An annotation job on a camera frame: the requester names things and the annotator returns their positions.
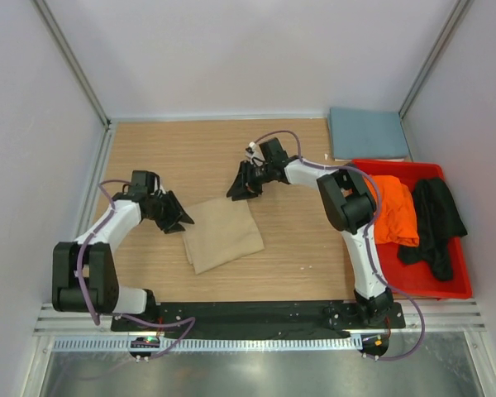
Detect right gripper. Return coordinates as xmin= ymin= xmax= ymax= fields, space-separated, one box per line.
xmin=227 ymin=160 xmax=274 ymax=202

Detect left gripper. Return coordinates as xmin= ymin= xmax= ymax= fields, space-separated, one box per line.
xmin=146 ymin=190 xmax=193 ymax=234

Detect beige t shirt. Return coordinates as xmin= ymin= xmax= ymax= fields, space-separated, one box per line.
xmin=183 ymin=198 xmax=265 ymax=275

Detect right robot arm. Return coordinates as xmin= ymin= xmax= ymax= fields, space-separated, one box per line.
xmin=227 ymin=138 xmax=393 ymax=328

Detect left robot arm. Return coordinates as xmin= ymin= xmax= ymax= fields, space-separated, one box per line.
xmin=52 ymin=170 xmax=194 ymax=331

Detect folded blue t shirt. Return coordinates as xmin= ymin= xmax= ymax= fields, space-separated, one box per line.
xmin=327 ymin=108 xmax=409 ymax=160

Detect orange t shirt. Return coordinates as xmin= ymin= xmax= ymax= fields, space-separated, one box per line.
xmin=371 ymin=175 xmax=420 ymax=247

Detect black t shirt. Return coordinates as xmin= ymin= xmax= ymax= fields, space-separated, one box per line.
xmin=398 ymin=177 xmax=468 ymax=281

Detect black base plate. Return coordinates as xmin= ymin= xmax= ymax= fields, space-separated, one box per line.
xmin=110 ymin=300 xmax=407 ymax=332

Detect slotted cable duct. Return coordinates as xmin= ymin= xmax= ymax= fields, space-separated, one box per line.
xmin=52 ymin=334 xmax=362 ymax=354

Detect left aluminium frame post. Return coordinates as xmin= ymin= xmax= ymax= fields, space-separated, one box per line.
xmin=31 ymin=0 xmax=111 ymax=131

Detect aluminium frame post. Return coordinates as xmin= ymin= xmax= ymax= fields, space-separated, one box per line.
xmin=398 ymin=0 xmax=474 ymax=121
xmin=31 ymin=0 xmax=111 ymax=131

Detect aluminium front rail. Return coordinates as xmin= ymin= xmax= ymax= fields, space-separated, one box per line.
xmin=33 ymin=299 xmax=486 ymax=337

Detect right aluminium frame post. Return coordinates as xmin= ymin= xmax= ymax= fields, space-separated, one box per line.
xmin=398 ymin=0 xmax=474 ymax=121

